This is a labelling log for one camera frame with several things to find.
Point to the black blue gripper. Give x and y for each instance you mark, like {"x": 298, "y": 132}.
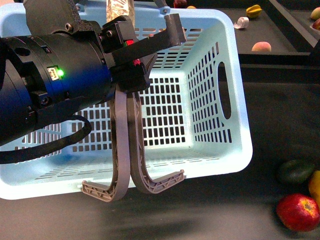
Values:
{"x": 65, "y": 65}

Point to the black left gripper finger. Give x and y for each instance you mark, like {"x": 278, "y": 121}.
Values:
{"x": 173, "y": 35}

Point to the red yellow mango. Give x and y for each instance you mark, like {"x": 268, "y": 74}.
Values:
{"x": 191, "y": 7}

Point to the dark purple fruit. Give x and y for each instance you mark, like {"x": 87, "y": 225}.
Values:
{"x": 180, "y": 4}

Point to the crumpled white tape piece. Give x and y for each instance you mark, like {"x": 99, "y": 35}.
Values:
{"x": 241, "y": 23}

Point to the small yellow star fruit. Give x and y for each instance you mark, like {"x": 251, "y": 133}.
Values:
{"x": 254, "y": 11}

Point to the pink peach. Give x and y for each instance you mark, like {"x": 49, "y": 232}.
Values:
{"x": 261, "y": 46}

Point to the green avocado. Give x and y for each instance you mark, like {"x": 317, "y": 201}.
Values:
{"x": 294, "y": 171}

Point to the red apple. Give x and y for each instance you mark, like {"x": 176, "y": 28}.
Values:
{"x": 298, "y": 212}

